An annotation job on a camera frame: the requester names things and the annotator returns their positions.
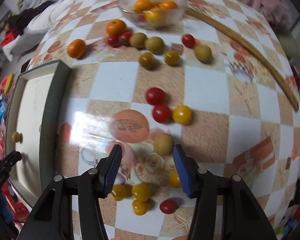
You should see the small brown longan fruit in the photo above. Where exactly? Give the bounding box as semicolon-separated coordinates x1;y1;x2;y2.
12;132;22;142

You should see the brown longan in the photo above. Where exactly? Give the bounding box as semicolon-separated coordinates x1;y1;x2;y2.
153;133;174;156

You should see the white shallow tray box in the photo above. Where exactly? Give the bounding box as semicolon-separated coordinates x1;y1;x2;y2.
5;60;71;207

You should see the yellow cherry tomato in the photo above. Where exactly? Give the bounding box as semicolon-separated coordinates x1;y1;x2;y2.
172;105;192;125

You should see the red cherry tomato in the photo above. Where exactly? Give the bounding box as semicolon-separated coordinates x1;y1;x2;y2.
152;105;172;124
145;87;166;106

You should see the patterned plastic tablecloth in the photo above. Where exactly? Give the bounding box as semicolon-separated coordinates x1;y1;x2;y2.
30;0;300;239

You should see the long wooden stick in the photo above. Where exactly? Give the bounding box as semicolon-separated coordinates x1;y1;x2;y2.
185;8;300;112

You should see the large orange tangerine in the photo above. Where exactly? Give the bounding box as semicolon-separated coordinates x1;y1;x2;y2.
67;39;87;59

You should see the smaller orange tangerine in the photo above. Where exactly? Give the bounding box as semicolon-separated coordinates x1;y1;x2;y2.
106;19;127;36

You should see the clear glass fruit bowl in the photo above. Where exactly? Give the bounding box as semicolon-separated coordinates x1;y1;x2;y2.
118;0;187;29

